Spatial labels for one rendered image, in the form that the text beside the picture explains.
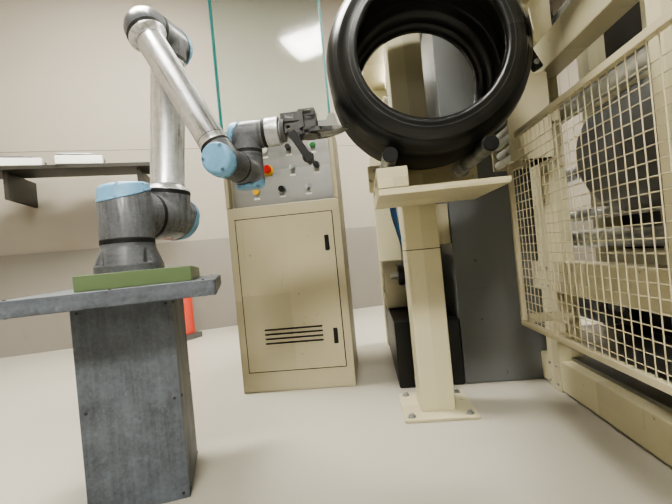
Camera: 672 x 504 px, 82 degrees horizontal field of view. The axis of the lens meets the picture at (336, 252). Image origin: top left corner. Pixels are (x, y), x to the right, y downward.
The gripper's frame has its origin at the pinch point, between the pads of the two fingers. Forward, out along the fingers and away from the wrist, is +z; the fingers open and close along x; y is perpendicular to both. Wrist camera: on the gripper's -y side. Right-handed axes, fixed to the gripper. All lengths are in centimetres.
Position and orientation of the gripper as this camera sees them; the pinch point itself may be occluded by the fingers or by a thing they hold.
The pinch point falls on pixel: (344, 130)
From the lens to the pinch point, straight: 127.3
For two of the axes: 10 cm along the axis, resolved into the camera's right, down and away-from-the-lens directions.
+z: 9.9, -1.0, -0.7
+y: -1.0, -10.0, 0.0
